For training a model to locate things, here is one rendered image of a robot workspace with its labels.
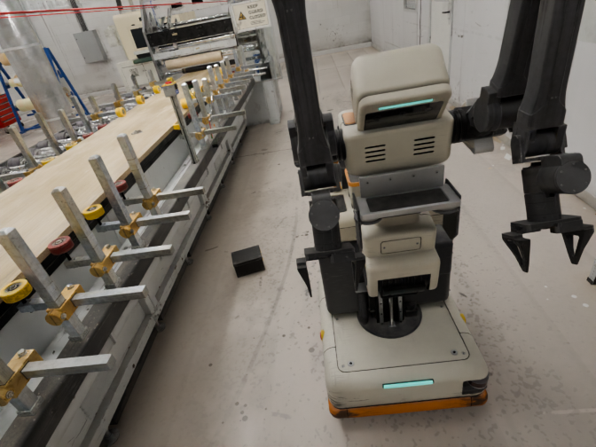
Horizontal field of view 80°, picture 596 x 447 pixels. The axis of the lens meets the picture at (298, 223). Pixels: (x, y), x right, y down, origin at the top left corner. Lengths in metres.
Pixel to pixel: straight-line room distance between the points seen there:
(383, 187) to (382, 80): 0.28
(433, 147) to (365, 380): 0.91
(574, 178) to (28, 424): 1.37
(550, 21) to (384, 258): 0.70
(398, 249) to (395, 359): 0.55
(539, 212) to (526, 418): 1.15
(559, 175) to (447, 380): 0.99
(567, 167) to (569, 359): 1.40
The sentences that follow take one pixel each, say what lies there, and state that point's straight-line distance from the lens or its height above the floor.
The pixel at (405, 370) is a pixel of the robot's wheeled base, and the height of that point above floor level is 0.28.
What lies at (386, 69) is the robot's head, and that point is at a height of 1.36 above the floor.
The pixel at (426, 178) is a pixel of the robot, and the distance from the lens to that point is 1.01.
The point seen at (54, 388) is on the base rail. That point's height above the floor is 0.70.
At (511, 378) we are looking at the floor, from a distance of 1.92.
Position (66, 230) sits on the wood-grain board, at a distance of 1.73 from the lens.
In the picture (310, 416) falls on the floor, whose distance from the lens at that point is 1.76.
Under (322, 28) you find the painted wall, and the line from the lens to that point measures 11.69.
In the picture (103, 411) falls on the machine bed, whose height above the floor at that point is 0.17.
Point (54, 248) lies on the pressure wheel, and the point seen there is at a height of 0.90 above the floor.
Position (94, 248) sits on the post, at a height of 0.89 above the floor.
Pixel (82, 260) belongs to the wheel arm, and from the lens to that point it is 1.62.
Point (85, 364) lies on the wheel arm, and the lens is 1.13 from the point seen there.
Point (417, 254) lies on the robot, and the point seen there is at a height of 0.80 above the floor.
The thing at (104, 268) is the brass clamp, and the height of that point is 0.81.
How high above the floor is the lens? 1.52
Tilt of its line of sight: 32 degrees down
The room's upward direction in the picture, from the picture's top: 11 degrees counter-clockwise
